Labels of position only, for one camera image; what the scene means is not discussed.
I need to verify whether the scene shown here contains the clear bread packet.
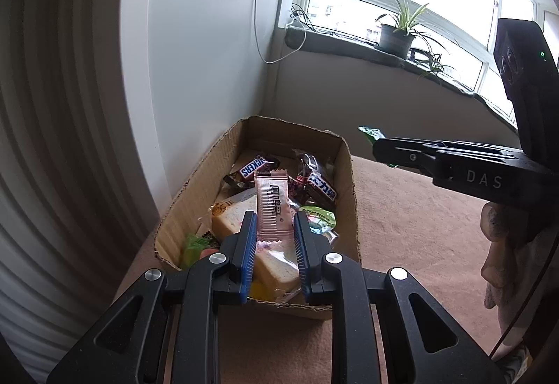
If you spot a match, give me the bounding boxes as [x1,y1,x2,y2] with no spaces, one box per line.
[211,189,302,293]

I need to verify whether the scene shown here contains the potted spider plant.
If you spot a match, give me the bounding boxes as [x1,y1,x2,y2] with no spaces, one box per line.
[375,0,450,59]

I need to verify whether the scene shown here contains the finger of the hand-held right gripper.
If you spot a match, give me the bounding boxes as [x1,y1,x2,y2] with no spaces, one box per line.
[372,138,437,168]

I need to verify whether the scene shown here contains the teal jelly cup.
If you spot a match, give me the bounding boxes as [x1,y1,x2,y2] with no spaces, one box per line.
[301,206,338,236]

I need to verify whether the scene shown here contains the pink sachet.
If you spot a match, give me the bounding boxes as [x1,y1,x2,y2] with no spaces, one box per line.
[254,169,294,251]

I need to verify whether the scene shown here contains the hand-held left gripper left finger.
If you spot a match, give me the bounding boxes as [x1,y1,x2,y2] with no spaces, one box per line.
[46,210,258,384]

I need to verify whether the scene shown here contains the dark chocolate bar wrapper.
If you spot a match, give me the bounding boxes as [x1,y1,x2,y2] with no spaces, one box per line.
[297,152,339,208]

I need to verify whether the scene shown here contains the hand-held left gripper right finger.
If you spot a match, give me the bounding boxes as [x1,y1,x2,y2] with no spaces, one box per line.
[292,210,509,384]

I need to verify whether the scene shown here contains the small green plant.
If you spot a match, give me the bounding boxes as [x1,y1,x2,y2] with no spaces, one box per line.
[417,52,457,83]

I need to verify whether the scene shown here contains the black cables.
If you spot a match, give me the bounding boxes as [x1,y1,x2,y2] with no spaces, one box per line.
[288,4,350,37]

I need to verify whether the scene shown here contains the brown cardboard box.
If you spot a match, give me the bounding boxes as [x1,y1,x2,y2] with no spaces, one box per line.
[154,116,362,320]

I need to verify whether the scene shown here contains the white cabinet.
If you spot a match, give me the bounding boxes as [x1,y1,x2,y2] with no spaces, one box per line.
[120,0,284,227]

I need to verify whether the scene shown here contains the brown chocolate bar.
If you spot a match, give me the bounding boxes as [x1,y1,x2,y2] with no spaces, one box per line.
[239,154,282,181]

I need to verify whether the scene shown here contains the person's right hand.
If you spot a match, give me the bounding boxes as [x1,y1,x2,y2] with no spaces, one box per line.
[479,201,531,310]

